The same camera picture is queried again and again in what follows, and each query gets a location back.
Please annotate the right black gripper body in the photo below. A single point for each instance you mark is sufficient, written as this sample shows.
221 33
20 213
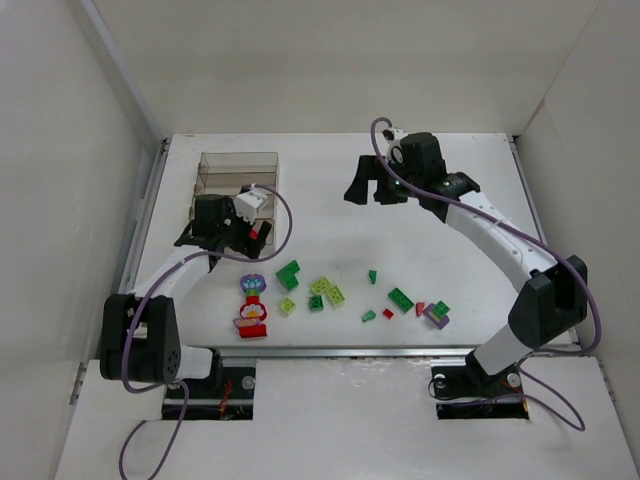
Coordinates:
382 182

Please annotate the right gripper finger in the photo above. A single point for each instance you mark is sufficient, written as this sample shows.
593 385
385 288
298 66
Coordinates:
378 194
368 169

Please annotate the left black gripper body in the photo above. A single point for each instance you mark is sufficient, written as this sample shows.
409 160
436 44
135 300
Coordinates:
220 240

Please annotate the green L-shaped lego block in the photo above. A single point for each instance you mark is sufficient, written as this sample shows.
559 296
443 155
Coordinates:
287 276

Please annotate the lime green 2x4 brick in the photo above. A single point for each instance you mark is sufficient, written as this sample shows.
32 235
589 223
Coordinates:
320 285

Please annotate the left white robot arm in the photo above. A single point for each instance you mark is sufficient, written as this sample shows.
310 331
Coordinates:
140 337

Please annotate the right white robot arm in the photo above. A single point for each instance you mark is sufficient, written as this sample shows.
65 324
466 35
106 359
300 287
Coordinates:
551 297

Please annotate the clear compartment organizer tray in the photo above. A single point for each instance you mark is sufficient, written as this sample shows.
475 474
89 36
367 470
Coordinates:
220 177

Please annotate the small lime green brick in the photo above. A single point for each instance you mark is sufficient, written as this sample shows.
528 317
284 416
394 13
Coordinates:
287 306

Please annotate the purple red flower lego stack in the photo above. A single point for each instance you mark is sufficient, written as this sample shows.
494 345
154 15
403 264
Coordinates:
252 314

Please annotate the small dark green brick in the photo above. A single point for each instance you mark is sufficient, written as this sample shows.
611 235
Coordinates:
315 303

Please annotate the green 2x4 flat brick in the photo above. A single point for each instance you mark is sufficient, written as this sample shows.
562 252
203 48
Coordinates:
400 300

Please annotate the small green wedge piece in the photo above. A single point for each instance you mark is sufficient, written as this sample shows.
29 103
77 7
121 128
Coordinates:
368 316

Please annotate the purple green lego stack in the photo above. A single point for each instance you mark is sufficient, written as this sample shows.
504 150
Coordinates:
437 314

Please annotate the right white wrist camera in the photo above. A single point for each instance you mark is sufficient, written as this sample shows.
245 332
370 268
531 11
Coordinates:
393 137

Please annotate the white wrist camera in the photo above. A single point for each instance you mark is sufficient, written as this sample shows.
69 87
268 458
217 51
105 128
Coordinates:
393 137
249 203

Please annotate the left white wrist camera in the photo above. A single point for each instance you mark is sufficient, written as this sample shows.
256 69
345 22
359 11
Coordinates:
249 203

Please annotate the aluminium front rail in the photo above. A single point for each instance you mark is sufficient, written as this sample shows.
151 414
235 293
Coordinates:
262 351

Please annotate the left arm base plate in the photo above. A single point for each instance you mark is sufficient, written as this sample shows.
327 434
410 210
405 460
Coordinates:
220 389

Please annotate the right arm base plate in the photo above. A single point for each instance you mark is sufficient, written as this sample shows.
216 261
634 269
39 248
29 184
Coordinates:
466 392

